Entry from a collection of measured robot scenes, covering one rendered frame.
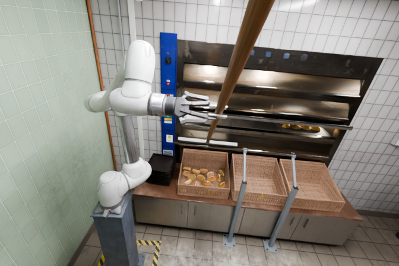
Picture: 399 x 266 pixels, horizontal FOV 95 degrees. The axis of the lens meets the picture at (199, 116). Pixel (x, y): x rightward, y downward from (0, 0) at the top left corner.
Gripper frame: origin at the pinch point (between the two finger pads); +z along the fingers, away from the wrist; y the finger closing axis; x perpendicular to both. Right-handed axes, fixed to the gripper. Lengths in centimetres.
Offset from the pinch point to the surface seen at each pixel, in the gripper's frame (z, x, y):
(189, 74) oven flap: -24, -105, -66
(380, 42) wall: 146, -75, -102
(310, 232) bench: 128, -161, 82
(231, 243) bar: 43, -173, 107
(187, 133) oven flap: -22, -153, -12
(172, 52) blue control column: -42, -90, -80
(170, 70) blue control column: -44, -101, -66
